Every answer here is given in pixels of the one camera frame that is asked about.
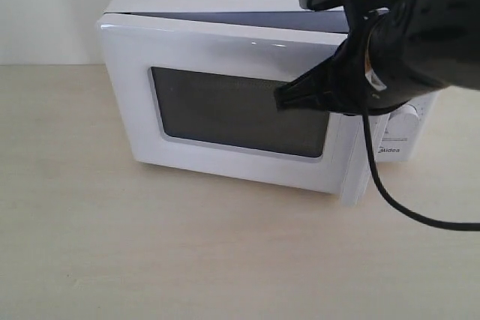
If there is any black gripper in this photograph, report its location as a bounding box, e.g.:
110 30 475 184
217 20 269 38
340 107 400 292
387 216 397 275
274 0 405 115

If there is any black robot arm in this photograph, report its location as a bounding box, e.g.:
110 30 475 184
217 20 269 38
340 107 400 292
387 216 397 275
274 0 479 116

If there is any white microwave oven body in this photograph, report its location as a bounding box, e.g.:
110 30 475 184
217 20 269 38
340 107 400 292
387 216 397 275
97 0 436 177

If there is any lower white timer knob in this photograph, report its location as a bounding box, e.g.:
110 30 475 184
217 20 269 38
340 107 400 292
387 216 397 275
386 104 419 135

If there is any black camera cable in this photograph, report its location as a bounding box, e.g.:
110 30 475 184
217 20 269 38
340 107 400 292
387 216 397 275
361 8 480 232

